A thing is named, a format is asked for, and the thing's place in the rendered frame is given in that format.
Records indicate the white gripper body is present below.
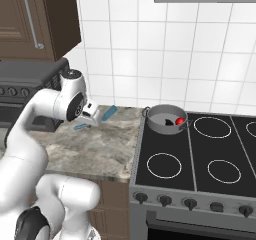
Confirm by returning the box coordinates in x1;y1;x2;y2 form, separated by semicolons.
81;103;103;128

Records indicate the grey metal pot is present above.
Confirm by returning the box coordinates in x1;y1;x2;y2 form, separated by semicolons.
142;103;194;136

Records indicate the dark grey toaster oven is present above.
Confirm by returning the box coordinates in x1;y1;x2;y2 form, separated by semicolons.
0;57;71;134

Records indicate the black stove knob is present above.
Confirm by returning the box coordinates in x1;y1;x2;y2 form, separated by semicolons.
182;197;199;212
157;194;174;208
238;204;255;219
134;191;149;205

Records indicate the brown base cabinet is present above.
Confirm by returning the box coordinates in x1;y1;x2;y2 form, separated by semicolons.
87;178;131;240

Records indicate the black hob stove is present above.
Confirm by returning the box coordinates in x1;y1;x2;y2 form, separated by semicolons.
128;111;256;240

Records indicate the brown cupboard door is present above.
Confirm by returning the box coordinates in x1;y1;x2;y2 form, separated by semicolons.
0;0;56;61

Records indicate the dark flat stove knob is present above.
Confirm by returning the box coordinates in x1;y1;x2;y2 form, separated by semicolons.
210;201;225;214

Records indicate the dark brown wall cupboard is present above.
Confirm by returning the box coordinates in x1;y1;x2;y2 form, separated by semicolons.
0;0;82;63

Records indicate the silver cupboard handle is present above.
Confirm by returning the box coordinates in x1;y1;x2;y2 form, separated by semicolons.
22;0;45;50

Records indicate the grey oven door handle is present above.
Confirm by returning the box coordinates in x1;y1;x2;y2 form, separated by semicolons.
145;210;256;234

